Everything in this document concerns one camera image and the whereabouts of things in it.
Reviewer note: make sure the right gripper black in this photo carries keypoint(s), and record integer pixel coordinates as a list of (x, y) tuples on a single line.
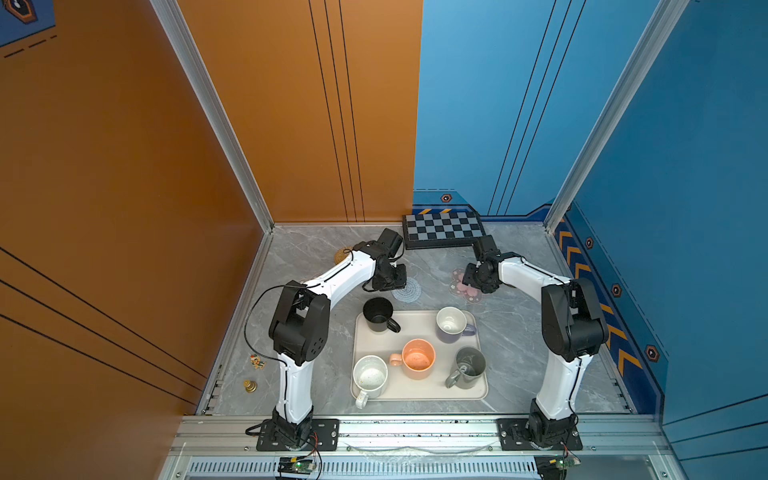
[(466, 279)]

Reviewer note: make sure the orange pink mug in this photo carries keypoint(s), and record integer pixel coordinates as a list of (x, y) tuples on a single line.
[(416, 359)]

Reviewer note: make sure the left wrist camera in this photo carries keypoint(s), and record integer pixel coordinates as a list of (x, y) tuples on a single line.
[(390, 243)]

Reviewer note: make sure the folded checkerboard box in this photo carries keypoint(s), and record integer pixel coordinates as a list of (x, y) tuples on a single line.
[(448, 228)]

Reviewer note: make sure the pink flower coaster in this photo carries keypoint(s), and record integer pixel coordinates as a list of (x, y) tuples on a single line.
[(467, 292)]

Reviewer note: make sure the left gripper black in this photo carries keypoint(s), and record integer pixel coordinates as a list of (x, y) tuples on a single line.
[(400, 282)]

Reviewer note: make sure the green circuit board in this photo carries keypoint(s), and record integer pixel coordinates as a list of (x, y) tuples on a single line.
[(295, 467)]

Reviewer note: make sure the right small circuit board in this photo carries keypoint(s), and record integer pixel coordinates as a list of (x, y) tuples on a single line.
[(555, 468)]

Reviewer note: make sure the aluminium front rail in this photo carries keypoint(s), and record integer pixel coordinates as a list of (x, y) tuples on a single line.
[(460, 434)]

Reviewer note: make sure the black mug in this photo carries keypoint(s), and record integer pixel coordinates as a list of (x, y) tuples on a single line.
[(378, 313)]

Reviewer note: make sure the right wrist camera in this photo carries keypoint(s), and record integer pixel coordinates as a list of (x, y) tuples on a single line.
[(485, 247)]

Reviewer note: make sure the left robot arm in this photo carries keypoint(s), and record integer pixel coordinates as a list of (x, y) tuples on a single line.
[(300, 325)]

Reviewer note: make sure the lavender mug white inside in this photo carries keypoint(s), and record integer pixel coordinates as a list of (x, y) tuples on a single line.
[(452, 324)]

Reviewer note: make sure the woven rattan coaster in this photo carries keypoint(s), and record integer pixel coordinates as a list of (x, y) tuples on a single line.
[(342, 254)]

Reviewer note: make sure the light blue woven coaster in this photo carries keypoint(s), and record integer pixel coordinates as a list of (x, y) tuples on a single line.
[(410, 293)]

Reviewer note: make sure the small brass bell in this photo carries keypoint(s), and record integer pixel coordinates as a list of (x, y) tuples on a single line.
[(250, 386)]

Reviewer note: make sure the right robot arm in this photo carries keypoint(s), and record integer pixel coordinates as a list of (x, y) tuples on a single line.
[(573, 329)]

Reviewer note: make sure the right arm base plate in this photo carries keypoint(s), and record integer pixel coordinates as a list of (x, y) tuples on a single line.
[(518, 434)]

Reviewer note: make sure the cream serving tray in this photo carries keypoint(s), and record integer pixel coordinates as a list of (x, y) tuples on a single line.
[(417, 324)]

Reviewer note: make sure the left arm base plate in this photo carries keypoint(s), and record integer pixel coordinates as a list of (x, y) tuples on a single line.
[(278, 435)]

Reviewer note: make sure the grey green mug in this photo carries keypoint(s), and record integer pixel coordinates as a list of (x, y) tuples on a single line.
[(469, 366)]

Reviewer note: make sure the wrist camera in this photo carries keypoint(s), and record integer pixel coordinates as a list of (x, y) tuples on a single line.
[(485, 247), (390, 243)]

